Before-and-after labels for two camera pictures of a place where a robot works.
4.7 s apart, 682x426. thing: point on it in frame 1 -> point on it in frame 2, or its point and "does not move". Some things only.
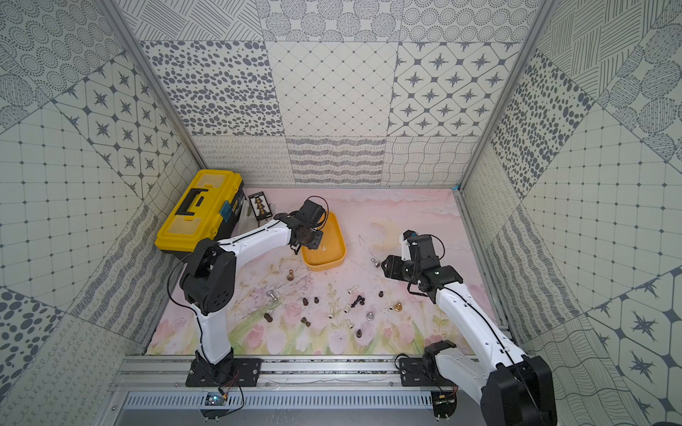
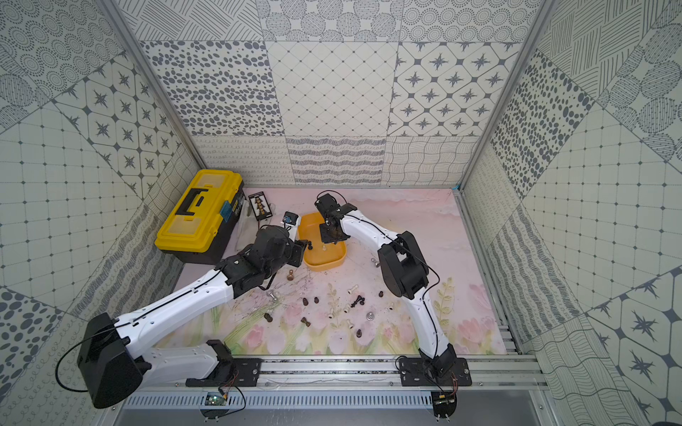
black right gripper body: x=403 y=271 -> x=327 y=235
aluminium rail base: x=153 y=390 does not move
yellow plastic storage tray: x=333 y=248 does not move
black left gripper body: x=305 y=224 -> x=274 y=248
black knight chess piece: x=360 y=299 does not move
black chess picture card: x=260 y=206 does not move
